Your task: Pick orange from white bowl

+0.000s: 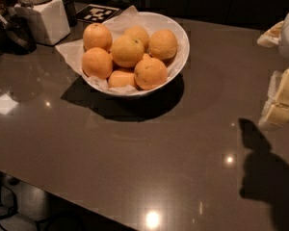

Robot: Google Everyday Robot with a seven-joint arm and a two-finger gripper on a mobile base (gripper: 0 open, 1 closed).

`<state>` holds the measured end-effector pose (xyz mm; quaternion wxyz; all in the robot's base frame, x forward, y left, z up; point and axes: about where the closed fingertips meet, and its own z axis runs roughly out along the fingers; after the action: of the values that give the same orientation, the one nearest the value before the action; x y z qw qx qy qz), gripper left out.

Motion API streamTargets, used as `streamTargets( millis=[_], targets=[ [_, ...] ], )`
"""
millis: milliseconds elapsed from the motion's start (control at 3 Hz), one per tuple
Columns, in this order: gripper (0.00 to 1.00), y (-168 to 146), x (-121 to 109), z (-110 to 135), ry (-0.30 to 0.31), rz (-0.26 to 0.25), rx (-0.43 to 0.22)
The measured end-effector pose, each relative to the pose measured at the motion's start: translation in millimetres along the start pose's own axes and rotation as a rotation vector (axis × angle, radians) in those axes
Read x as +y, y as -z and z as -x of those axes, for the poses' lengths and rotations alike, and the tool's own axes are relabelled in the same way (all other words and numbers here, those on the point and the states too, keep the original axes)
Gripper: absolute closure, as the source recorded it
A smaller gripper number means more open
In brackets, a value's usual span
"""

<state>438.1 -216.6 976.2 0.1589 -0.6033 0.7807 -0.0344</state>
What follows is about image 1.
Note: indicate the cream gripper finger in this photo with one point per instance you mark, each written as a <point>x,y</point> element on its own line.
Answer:
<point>272,37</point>
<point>275,112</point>

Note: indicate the small hidden orange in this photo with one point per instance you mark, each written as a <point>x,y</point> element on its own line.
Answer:
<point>146,56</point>

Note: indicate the white ceramic bowl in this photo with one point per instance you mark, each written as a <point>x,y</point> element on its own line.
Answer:
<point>157,23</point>

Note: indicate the white paper liner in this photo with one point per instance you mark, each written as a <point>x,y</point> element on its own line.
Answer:
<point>70,52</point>

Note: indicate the orange front bottom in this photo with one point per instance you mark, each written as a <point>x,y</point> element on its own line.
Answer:
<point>122,77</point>

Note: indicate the black white marker tag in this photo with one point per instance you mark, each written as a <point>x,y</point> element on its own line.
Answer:
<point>96,13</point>

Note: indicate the white square canister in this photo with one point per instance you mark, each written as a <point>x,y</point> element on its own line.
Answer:
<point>47,22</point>

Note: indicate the dark pot with handle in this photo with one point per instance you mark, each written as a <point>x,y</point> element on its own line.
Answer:
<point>19,36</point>

